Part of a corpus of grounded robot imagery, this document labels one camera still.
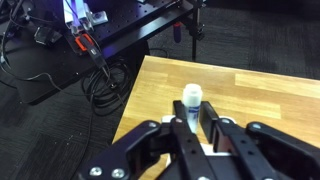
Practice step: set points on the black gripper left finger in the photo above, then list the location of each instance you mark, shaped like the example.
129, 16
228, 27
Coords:
186, 156

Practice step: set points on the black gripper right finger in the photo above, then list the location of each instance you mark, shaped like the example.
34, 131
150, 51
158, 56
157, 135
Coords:
240, 153

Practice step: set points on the blue white marker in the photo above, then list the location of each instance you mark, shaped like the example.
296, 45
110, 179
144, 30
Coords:
193, 116

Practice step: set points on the black stand pole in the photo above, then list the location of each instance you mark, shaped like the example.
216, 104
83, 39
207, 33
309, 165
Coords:
196, 30

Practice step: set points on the small black box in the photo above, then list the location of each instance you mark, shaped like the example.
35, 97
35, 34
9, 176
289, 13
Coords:
46, 35

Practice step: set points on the silver camera mount bracket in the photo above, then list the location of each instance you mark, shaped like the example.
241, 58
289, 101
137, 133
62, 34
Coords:
81, 16

